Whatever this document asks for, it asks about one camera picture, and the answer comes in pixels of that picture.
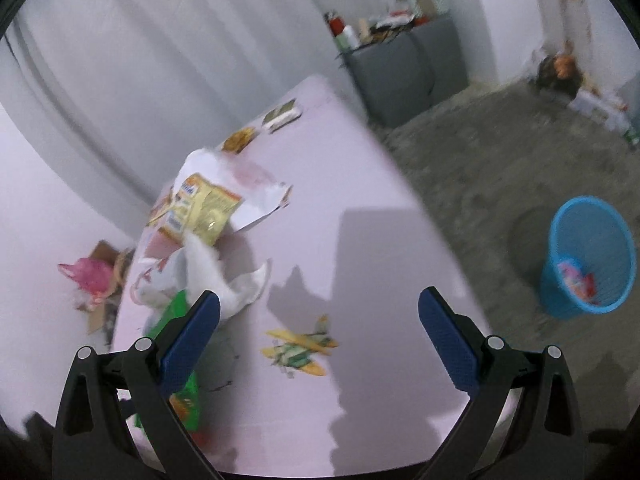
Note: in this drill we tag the white paper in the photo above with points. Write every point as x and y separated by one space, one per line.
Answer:
195 267

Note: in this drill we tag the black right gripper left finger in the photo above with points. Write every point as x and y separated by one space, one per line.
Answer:
113 423

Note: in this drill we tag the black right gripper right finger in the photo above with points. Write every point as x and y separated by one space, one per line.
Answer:
545 439

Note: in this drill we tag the yellow snack wrapper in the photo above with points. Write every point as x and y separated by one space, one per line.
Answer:
199 207

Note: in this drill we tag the green snack bag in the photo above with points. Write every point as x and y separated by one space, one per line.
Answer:
179 385

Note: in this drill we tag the pink printed tablecloth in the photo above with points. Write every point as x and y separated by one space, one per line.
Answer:
330 371

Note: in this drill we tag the red pink snack bag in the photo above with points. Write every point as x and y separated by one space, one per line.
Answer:
580 284

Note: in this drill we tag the grey storage cabinet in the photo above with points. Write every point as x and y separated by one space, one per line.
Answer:
407 75

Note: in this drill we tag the cardboard box pink bag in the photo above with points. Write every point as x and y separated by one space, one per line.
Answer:
100 280

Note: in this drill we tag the rolled calendar poster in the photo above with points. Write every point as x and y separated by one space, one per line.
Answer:
567 28

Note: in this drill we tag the blue mesh trash basket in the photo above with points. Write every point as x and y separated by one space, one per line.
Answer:
592 232

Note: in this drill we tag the small olive white box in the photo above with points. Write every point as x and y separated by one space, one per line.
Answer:
281 116

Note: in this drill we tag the grey curtain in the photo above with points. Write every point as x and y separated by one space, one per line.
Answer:
113 94

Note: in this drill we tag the dark snack box floor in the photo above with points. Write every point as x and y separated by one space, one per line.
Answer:
560 73

